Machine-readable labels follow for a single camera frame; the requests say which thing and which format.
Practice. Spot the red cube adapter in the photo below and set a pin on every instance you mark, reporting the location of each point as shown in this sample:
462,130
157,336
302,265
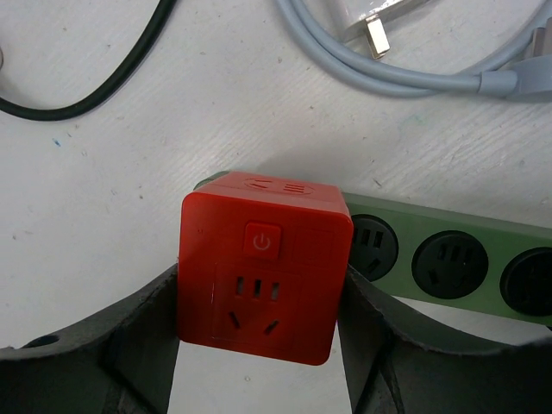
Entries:
262,263

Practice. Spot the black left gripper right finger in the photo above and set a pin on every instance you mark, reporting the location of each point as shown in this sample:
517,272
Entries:
397,360

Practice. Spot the white Honor USB charger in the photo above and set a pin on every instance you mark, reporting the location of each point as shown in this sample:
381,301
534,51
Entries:
362,17

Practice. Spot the light blue round plug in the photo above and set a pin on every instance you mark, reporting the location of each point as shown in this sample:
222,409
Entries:
527,81

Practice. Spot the green power strip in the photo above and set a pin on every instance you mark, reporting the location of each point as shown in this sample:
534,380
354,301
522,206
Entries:
467,262

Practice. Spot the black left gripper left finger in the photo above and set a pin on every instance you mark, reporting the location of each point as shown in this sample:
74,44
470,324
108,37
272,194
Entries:
118,360

